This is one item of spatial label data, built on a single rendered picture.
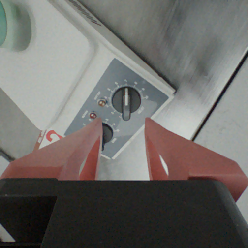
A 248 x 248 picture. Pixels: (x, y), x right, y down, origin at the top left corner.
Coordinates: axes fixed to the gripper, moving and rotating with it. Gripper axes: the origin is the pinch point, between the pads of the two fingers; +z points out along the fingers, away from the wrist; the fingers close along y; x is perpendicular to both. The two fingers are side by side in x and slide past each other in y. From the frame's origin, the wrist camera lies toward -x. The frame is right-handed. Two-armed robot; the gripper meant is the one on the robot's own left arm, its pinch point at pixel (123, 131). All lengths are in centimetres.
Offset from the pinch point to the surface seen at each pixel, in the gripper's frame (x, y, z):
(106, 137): 6.2, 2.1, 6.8
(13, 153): 20.7, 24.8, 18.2
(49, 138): 10.8, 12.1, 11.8
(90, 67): -2.1, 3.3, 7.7
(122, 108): 1.4, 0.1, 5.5
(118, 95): 0.6, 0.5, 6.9
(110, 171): 15.5, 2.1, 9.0
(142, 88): -0.1, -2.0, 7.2
